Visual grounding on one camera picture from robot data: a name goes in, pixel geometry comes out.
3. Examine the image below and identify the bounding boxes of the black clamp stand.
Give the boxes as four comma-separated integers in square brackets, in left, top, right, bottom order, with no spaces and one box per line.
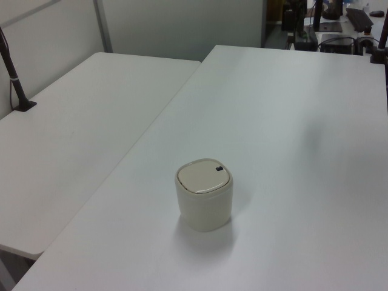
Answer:
[369,0,388,65]

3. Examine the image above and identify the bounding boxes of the black electronics unit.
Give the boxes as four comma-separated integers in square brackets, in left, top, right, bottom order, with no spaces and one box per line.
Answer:
[317,33,356,55]

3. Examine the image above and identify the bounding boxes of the grey partition post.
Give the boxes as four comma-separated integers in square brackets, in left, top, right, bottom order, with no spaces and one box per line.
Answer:
[92,0,114,54]

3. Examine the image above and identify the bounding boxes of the black keyboard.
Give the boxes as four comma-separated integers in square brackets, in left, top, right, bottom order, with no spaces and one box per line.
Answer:
[345,7,374,32]

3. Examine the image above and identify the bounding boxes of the black power box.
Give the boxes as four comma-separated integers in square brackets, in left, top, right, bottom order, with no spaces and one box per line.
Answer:
[294,25,319,52]

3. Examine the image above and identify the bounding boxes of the white side table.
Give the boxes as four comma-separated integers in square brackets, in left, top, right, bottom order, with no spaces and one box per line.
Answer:
[0,52,202,256]

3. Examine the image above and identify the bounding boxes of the black camera stand pole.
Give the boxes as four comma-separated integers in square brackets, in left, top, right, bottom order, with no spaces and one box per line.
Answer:
[0,25,38,112]

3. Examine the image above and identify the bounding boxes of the beige trash bin with lid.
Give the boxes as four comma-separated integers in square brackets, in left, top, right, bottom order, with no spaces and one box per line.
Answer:
[174,157,235,233]

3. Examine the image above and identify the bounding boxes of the black upright box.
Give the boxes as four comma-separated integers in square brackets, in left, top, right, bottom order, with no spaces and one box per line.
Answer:
[281,8,296,33]

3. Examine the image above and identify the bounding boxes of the black monitor pole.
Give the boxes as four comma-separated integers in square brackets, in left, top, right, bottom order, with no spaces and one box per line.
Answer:
[312,0,324,32]

